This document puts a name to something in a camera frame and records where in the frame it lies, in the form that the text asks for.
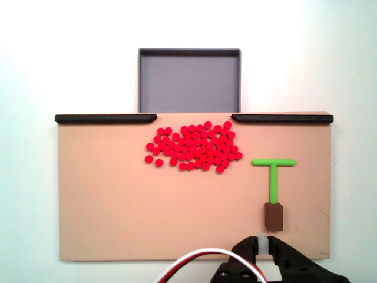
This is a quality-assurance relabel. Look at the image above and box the green tool with brown handle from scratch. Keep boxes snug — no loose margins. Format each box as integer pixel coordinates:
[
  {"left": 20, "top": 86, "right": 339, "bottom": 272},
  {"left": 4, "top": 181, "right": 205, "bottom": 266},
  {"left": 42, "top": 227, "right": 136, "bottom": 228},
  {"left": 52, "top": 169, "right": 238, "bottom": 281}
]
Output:
[{"left": 251, "top": 158, "right": 296, "bottom": 231}]

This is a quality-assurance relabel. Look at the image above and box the beige flat board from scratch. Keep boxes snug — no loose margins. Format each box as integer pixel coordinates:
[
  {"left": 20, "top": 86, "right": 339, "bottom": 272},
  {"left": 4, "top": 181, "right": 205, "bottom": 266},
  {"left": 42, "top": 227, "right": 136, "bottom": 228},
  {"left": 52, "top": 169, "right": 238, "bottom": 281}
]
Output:
[{"left": 55, "top": 111, "right": 333, "bottom": 262}]

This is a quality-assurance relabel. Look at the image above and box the grey shallow tray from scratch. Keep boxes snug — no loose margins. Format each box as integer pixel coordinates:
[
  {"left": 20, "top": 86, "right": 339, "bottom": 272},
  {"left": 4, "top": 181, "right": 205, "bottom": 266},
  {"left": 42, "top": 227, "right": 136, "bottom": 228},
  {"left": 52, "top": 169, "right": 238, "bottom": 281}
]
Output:
[{"left": 137, "top": 47, "right": 242, "bottom": 114}]

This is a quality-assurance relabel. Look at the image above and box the black rail strip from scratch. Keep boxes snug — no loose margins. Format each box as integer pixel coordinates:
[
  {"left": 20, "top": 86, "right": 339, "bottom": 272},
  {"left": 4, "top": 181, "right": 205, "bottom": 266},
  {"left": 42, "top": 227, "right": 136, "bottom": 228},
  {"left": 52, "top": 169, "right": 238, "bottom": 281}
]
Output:
[
  {"left": 54, "top": 113, "right": 158, "bottom": 125},
  {"left": 231, "top": 113, "right": 335, "bottom": 125}
]

